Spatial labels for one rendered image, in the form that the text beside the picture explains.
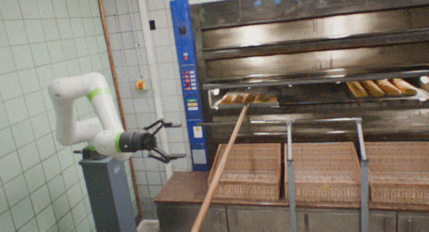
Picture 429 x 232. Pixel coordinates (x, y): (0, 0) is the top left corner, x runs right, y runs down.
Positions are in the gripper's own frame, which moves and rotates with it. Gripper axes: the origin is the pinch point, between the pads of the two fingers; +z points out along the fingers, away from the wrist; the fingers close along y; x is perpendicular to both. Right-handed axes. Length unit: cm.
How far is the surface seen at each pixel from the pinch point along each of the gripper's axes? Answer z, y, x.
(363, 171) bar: 89, 61, -93
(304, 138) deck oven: 54, 61, -154
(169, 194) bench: -60, 91, -110
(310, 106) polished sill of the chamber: 60, 32, -153
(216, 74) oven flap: -17, -1, -153
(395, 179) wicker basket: 120, 90, -137
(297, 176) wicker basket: 47, 90, -141
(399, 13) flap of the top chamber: 124, -36, -155
